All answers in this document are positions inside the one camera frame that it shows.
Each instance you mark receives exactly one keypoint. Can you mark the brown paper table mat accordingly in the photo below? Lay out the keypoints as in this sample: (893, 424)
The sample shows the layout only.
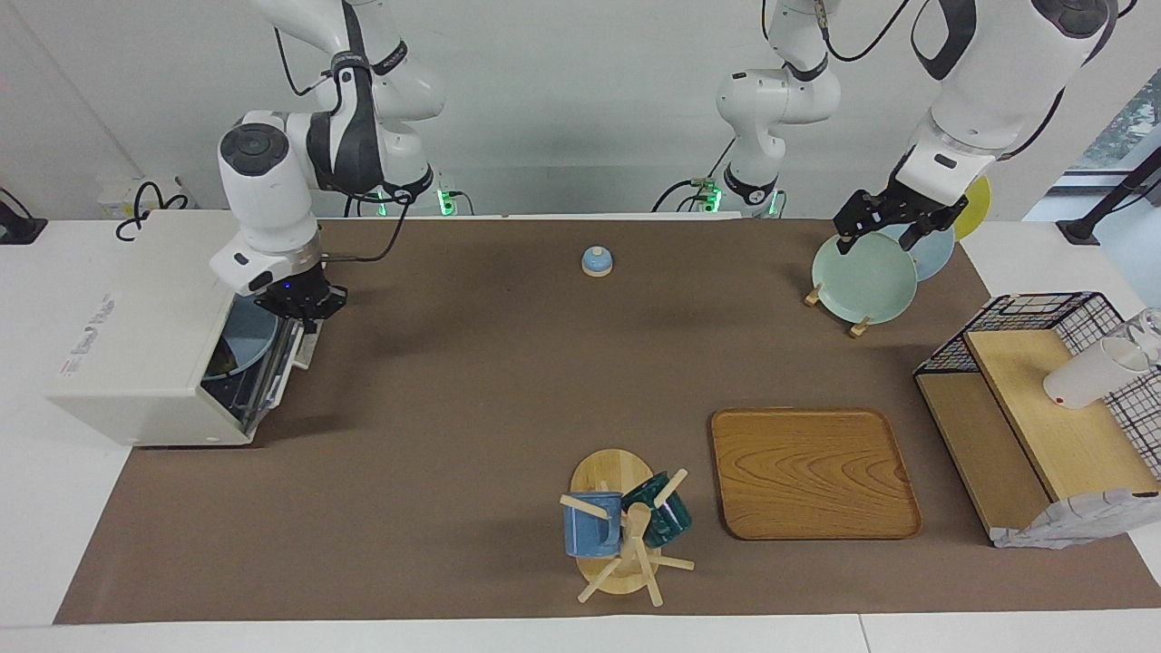
(472, 408)

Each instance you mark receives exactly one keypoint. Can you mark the rectangular wooden tray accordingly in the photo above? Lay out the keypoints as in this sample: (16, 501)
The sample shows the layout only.
(807, 472)

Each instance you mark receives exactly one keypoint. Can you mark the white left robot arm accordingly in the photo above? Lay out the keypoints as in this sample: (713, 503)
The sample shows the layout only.
(989, 91)

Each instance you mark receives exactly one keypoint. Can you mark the yellow plate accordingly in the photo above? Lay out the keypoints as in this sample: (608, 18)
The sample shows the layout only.
(978, 213)

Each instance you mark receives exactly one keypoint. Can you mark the grey white marbled cloth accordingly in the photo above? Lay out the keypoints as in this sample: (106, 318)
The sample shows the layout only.
(1070, 521)

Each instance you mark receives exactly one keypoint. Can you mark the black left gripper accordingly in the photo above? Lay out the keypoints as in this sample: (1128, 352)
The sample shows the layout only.
(907, 209)

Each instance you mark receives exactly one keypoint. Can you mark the cream toaster oven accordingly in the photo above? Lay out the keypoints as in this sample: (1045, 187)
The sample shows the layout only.
(136, 317)

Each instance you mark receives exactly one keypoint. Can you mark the small blue jar wooden knob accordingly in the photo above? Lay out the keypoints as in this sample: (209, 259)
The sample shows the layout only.
(596, 263)

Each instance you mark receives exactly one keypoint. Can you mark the wooden plate rack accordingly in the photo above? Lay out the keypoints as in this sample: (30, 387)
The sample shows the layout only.
(859, 326)

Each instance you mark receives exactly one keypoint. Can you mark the wooden mug tree stand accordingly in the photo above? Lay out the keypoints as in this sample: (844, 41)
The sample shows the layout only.
(609, 472)

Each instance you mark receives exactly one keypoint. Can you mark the large pale blue plate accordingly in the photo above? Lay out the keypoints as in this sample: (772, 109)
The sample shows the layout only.
(939, 254)

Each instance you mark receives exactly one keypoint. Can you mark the black clamp stand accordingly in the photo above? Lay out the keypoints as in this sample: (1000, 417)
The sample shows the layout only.
(1079, 231)
(18, 231)

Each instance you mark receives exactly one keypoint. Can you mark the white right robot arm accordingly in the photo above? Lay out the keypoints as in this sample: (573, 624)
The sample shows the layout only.
(263, 181)

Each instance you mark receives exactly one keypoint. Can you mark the blue mug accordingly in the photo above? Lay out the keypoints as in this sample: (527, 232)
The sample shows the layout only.
(590, 535)

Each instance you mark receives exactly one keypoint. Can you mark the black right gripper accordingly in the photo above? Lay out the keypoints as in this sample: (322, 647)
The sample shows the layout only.
(304, 292)

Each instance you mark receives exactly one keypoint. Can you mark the pale green plate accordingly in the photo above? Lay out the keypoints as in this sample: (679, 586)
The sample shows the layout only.
(862, 281)

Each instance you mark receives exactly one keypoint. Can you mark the dark green mug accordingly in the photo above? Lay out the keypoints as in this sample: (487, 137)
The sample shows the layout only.
(667, 521)

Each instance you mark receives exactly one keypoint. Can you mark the white plastic cup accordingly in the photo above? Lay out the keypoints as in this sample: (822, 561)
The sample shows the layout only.
(1084, 376)

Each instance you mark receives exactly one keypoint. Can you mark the clear glass cup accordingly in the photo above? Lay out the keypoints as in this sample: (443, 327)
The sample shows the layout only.
(1150, 326)

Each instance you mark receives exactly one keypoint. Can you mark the light blue ridged plate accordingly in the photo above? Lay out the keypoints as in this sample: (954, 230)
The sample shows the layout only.
(249, 340)

